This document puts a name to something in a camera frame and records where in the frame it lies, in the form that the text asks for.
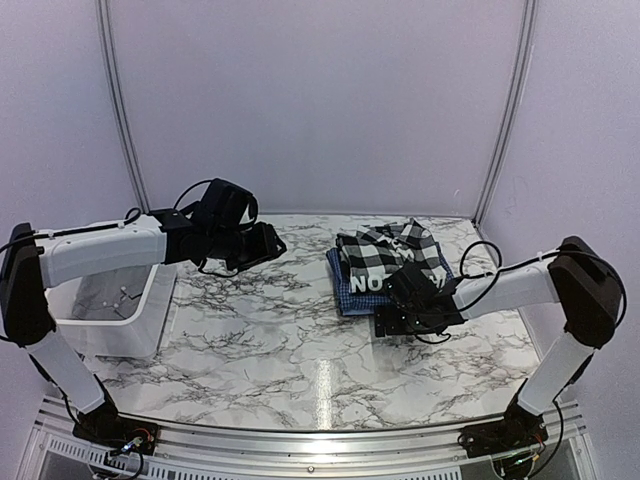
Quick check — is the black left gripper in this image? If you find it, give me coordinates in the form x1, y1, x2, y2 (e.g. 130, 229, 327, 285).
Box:
207, 220, 286, 271

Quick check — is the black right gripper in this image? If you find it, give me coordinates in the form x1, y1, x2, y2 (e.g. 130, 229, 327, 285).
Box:
375, 304, 435, 338

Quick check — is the blue checkered shirt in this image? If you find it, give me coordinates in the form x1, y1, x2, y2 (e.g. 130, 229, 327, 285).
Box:
325, 242, 456, 317

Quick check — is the black white checkered shirt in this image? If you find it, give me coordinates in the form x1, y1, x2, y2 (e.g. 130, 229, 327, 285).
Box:
336, 219, 448, 294

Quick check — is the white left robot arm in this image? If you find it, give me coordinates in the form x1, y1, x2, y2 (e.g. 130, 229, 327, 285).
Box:
1, 178, 287, 445

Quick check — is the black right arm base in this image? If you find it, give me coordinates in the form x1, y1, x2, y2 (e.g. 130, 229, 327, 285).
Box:
457, 396, 549, 458

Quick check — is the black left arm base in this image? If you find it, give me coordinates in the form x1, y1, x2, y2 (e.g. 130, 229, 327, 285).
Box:
72, 394, 159, 455

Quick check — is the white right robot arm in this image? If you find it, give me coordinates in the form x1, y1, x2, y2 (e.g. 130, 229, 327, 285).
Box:
383, 236, 628, 448

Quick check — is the white plastic bin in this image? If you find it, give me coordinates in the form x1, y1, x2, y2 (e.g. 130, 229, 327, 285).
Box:
46, 265, 177, 359

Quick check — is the grey cloth in bin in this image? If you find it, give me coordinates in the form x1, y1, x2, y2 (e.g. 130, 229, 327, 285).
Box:
70, 275, 148, 321

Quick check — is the aluminium front frame rail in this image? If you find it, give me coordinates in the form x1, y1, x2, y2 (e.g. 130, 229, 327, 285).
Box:
17, 397, 598, 479

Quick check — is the right aluminium wall post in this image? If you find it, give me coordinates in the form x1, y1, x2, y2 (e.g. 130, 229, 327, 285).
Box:
472, 0, 539, 228

